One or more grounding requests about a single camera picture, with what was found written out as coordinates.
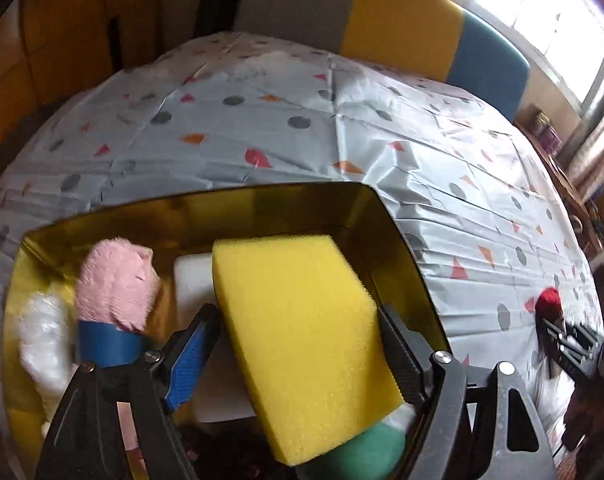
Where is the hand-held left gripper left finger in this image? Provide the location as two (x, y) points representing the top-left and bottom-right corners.
(41, 304), (223, 480)

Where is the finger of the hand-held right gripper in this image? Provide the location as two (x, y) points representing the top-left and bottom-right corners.
(544, 341), (591, 380)
(540, 316), (601, 350)

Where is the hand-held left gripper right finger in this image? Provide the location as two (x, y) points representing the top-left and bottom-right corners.
(379, 304), (557, 480)

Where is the red cloth item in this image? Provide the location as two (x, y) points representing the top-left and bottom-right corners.
(536, 287), (563, 320)

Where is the white sponge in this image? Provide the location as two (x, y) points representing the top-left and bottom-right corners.
(173, 254), (259, 423)

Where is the green silicone bottle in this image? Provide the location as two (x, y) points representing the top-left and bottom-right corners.
(297, 402), (417, 480)

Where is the pink towel with blue band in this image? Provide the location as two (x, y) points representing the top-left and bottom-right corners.
(76, 239), (163, 453)

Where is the yellow sponge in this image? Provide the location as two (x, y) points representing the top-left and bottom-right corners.
(211, 234), (407, 466)

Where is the white plastic bag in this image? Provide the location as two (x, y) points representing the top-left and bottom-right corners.
(17, 290), (79, 426)

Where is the gold storage tray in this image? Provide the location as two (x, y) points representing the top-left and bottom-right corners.
(0, 182), (453, 480)

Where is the wooden side desk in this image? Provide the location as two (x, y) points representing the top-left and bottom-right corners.
(514, 120), (590, 241)

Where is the purple box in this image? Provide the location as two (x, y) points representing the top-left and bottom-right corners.
(538, 125), (562, 154)

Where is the beige patterned curtain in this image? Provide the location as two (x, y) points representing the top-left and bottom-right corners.
(566, 45), (604, 196)

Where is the printed bed sheet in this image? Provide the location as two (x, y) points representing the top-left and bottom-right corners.
(0, 31), (604, 480)

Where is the window with bars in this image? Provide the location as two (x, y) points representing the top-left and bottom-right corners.
(474, 0), (604, 116)

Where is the grey yellow blue headboard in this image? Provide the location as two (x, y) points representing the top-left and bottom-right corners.
(234, 0), (530, 123)

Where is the wooden wardrobe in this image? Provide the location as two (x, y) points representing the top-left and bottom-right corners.
(0, 0), (207, 171)

